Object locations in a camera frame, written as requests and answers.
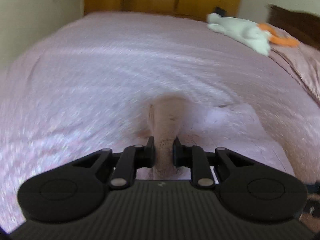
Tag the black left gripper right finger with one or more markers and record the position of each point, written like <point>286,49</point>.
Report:
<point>194,158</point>

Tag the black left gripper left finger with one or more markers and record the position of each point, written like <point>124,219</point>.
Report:
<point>130,160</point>

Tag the pink knitted sweater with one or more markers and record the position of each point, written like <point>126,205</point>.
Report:
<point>167,139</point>

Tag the pink floral bedspread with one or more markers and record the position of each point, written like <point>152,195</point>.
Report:
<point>90,85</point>

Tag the white plush toy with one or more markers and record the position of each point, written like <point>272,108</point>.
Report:
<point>241,30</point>

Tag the orange cloth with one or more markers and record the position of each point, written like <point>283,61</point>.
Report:
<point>274,38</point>

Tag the pink pillow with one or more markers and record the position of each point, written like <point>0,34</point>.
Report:
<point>301,63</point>

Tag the dark wooden headboard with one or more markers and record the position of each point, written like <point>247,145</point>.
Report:
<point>305,27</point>

